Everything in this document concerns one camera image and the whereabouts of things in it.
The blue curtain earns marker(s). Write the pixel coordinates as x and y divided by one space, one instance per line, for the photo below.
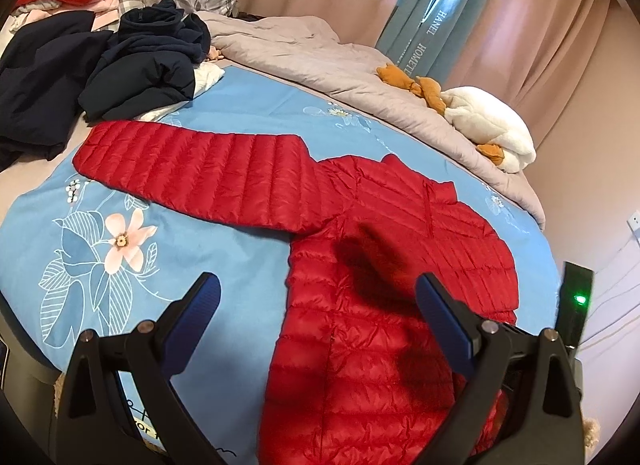
425 35

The grey bed base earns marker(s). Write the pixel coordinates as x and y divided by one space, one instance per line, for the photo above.
25 360

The grey quilt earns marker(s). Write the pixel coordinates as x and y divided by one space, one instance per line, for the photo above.
310 60

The navy hooded garment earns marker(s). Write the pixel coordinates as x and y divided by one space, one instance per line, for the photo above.
140 70

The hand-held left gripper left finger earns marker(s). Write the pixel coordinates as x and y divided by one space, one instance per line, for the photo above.
202 302

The white wall socket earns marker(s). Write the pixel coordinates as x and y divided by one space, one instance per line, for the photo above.
635 225

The blue floral bed sheet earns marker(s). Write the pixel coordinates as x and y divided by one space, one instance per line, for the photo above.
225 255

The white cloth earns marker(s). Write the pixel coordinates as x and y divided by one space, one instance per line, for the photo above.
207 77

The pale pink clothing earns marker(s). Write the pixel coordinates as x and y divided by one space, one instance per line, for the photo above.
107 10

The dark navy garment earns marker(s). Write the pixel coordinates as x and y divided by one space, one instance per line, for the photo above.
35 75

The white plush duck toy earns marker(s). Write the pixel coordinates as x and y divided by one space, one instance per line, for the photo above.
480 115

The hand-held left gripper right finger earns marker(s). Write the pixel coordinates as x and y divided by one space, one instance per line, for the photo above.
442 322

